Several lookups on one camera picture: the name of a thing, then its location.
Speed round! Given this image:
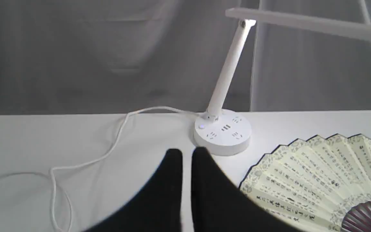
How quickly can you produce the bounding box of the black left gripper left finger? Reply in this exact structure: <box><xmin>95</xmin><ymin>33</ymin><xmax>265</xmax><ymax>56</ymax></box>
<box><xmin>87</xmin><ymin>149</ymin><xmax>183</xmax><ymax>232</ymax></box>

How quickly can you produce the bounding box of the white backdrop curtain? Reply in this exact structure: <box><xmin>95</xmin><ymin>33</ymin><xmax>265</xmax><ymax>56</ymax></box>
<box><xmin>0</xmin><ymin>0</ymin><xmax>371</xmax><ymax>115</ymax></box>

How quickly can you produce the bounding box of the white desk lamp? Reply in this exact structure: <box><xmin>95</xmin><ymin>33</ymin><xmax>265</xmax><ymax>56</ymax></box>
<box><xmin>193</xmin><ymin>8</ymin><xmax>371</xmax><ymax>157</ymax></box>

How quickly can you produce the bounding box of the cream paper folding fan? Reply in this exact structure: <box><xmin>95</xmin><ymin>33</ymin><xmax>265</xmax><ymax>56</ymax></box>
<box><xmin>239</xmin><ymin>134</ymin><xmax>371</xmax><ymax>232</ymax></box>

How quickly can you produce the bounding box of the white power cable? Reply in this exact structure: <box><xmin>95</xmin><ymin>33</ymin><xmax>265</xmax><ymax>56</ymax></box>
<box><xmin>0</xmin><ymin>106</ymin><xmax>202</xmax><ymax>232</ymax></box>

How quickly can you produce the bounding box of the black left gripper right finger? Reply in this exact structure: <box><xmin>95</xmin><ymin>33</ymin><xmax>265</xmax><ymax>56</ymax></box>
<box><xmin>191</xmin><ymin>147</ymin><xmax>298</xmax><ymax>232</ymax></box>

